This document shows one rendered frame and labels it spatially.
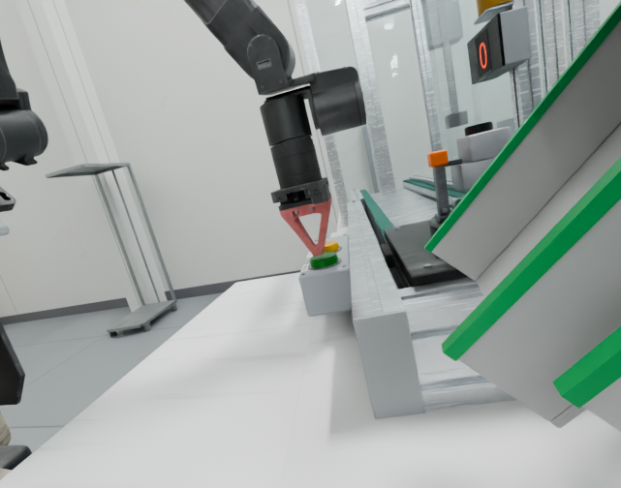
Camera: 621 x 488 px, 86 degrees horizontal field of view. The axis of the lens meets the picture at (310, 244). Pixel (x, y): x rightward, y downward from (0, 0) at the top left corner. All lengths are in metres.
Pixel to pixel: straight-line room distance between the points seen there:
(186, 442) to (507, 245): 0.34
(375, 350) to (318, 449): 0.10
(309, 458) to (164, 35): 3.95
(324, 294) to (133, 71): 3.93
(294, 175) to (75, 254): 4.81
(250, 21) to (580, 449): 0.47
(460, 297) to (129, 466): 0.34
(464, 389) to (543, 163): 0.20
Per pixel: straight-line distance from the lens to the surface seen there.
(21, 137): 0.62
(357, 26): 1.58
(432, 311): 0.30
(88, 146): 4.24
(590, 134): 0.25
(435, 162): 0.43
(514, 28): 0.63
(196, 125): 3.79
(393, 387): 0.33
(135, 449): 0.44
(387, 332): 0.30
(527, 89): 0.68
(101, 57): 4.50
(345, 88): 0.43
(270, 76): 0.41
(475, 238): 0.24
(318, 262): 0.45
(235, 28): 0.43
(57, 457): 0.50
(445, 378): 0.33
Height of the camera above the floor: 1.09
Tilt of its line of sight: 12 degrees down
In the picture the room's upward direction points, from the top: 14 degrees counter-clockwise
